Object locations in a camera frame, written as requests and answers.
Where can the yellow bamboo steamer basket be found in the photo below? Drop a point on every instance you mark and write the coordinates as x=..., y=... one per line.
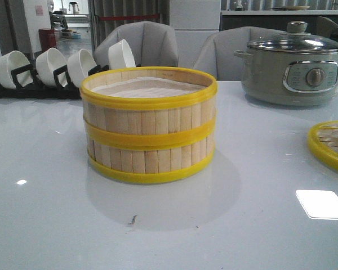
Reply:
x=149, y=123
x=153, y=166

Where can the yellow woven bamboo steamer lid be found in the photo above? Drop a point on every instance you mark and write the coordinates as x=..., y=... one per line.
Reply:
x=322, y=141

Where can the white steamer liner paper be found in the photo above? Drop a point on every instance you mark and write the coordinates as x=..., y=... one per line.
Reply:
x=147, y=87

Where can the grey upholstered chair left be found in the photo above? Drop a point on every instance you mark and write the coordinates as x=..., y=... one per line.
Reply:
x=152, y=44

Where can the grey upholstered chair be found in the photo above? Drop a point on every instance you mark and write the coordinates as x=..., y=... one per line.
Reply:
x=216, y=56
x=152, y=44

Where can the white ceramic bowl rightmost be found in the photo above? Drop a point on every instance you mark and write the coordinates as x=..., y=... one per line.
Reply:
x=120, y=55

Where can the white ceramic bowl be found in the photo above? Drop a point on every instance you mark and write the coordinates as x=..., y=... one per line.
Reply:
x=79, y=64
x=9, y=62
x=120, y=55
x=47, y=63

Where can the grey upholstered chair right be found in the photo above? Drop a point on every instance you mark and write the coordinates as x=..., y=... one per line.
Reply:
x=216, y=56

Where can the white cabinet in background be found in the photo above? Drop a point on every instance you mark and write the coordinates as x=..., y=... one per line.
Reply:
x=193, y=22

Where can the green electric cooking pot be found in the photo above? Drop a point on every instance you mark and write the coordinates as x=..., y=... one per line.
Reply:
x=294, y=79

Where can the black dish rack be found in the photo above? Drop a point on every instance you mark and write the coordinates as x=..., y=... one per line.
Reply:
x=63, y=88

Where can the red box in background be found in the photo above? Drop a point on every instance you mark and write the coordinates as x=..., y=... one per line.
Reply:
x=47, y=39

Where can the dark counter shelf background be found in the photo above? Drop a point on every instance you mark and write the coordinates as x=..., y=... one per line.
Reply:
x=273, y=19

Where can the glass pot lid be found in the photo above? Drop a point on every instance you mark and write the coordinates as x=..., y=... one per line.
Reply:
x=295, y=40

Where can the white ceramic bowl leftmost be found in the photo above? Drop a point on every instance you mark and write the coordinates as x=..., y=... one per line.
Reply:
x=9, y=62

